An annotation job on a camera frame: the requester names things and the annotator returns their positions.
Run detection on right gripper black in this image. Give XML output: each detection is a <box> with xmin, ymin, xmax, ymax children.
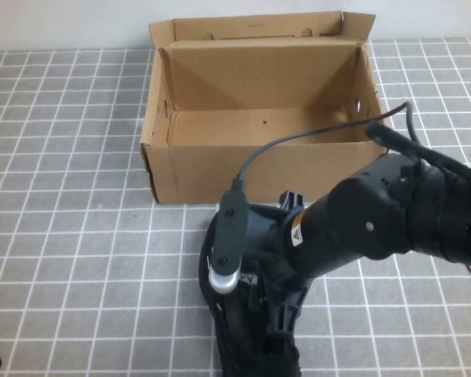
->
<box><xmin>247</xmin><ymin>190</ymin><xmax>312</xmax><ymax>347</ymax></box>

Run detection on black knit sneaker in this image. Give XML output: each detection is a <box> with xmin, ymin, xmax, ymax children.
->
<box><xmin>198</xmin><ymin>218</ymin><xmax>304</xmax><ymax>377</ymax></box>

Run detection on brown cardboard shoe box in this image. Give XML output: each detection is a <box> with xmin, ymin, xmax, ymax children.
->
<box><xmin>140</xmin><ymin>10</ymin><xmax>393</xmax><ymax>205</ymax></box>

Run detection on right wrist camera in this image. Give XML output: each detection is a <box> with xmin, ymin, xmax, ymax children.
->
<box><xmin>208</xmin><ymin>190</ymin><xmax>250</xmax><ymax>295</ymax></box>

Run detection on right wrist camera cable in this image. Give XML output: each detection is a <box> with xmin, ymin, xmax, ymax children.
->
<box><xmin>234</xmin><ymin>100</ymin><xmax>421</xmax><ymax>194</ymax></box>

